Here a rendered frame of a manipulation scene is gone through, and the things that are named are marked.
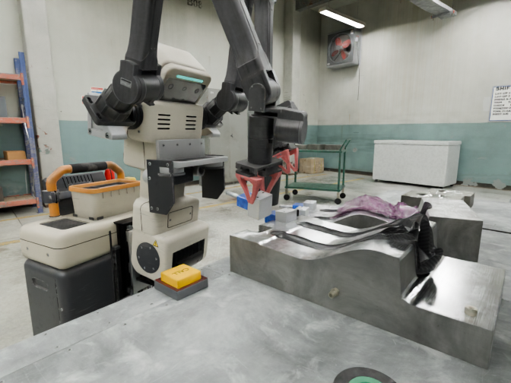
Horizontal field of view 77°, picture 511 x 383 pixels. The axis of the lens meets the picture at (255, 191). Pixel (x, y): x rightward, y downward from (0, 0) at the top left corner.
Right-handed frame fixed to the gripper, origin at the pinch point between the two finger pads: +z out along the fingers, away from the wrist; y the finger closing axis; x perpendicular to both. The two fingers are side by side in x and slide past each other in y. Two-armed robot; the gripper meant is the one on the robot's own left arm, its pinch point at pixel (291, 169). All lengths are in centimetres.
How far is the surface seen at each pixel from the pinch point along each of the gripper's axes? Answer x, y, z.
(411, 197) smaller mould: -27, 38, 28
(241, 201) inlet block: 0.7, -36.0, 4.2
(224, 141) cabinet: 297, 457, -140
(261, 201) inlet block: -5.2, -36.9, 6.2
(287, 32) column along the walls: 145, 681, -355
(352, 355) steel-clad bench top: -21, -58, 32
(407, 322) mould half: -28, -51, 33
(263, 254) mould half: -4.6, -44.4, 16.8
